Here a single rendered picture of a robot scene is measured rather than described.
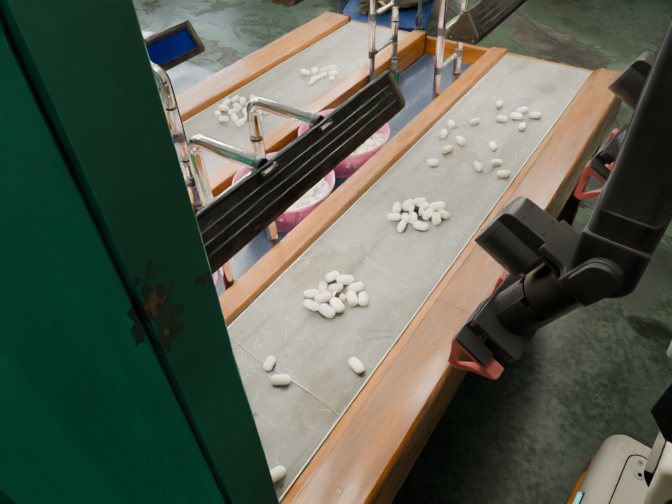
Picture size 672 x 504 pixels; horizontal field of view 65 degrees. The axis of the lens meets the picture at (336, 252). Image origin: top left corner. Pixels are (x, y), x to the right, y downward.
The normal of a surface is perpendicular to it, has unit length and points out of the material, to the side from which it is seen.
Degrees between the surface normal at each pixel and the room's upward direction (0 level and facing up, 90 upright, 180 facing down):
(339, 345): 0
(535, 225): 22
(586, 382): 0
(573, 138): 0
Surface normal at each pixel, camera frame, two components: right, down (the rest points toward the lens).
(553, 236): 0.32, -0.46
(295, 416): -0.04, -0.73
